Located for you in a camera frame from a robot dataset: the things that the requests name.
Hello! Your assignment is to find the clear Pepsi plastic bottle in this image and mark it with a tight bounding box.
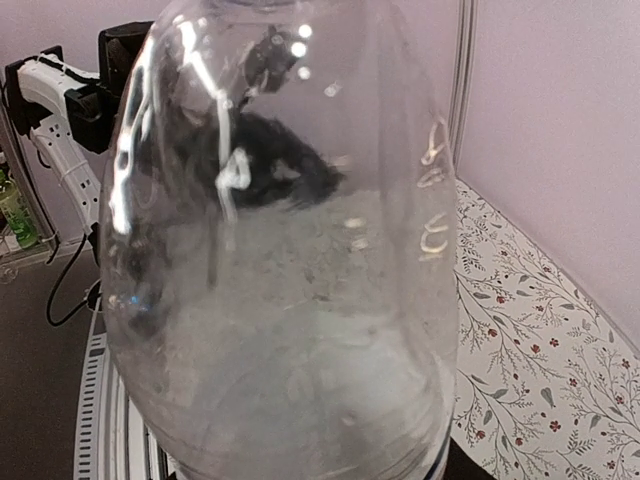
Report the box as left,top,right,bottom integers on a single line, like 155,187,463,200
100,1,459,479

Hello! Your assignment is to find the floral patterned table mat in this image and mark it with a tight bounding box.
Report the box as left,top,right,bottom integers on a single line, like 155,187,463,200
452,183,639,479

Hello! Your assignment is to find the green tea bottle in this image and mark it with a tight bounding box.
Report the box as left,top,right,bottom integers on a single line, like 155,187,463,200
1,171,39,249

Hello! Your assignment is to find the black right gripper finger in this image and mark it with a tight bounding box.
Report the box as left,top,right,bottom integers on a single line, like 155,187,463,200
442,439,494,480

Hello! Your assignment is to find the aluminium corner post left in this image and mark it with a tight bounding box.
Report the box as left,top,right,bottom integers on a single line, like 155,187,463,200
449,0,479,171

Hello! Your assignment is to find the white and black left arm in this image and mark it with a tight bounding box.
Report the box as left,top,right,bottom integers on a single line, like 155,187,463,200
5,21,152,258

